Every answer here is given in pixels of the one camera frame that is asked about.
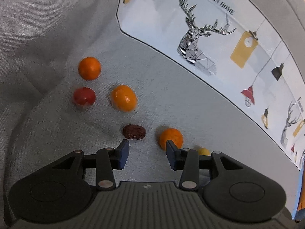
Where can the small bare orange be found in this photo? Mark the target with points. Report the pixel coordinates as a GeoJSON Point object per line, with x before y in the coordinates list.
{"type": "Point", "coordinates": [89, 68]}

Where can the yellow-brown longan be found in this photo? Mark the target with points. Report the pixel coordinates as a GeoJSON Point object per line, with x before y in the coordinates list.
{"type": "Point", "coordinates": [203, 151]}

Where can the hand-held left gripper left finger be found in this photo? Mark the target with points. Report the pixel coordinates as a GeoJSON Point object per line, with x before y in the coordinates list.
{"type": "Point", "coordinates": [124, 153]}

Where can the grey headboard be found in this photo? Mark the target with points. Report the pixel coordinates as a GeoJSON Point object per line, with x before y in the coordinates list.
{"type": "Point", "coordinates": [294, 16]}

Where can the large bare orange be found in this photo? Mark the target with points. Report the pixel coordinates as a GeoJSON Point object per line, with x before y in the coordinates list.
{"type": "Point", "coordinates": [172, 135]}

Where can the dried red date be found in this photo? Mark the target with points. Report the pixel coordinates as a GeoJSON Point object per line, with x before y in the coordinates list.
{"type": "Point", "coordinates": [134, 132]}

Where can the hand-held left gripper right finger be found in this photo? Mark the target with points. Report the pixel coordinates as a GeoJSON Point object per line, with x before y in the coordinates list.
{"type": "Point", "coordinates": [170, 153]}

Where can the plastic-wrapped orange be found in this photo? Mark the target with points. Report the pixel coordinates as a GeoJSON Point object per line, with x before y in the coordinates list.
{"type": "Point", "coordinates": [124, 97]}

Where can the plastic-wrapped red fruit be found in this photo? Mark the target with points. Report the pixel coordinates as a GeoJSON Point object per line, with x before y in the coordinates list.
{"type": "Point", "coordinates": [84, 97]}

